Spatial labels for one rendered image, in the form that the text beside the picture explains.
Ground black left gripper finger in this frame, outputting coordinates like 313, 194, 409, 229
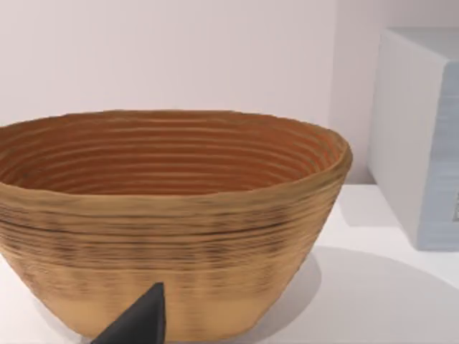
89, 282, 166, 344

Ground brown woven basket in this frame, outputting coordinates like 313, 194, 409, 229
0, 109, 354, 344

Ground pale microwave oven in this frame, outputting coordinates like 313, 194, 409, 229
366, 27, 459, 252

